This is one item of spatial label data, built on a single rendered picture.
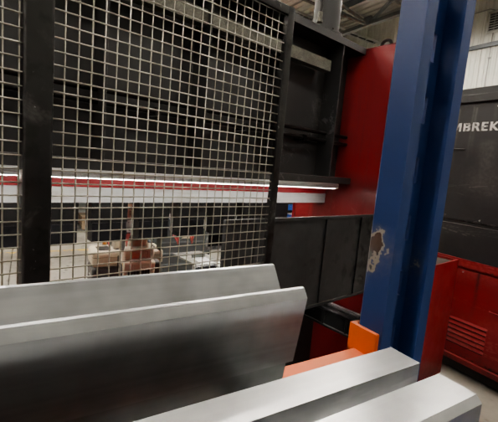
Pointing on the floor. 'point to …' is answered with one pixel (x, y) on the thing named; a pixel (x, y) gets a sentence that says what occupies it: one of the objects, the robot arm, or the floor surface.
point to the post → (36, 139)
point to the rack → (411, 180)
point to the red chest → (438, 316)
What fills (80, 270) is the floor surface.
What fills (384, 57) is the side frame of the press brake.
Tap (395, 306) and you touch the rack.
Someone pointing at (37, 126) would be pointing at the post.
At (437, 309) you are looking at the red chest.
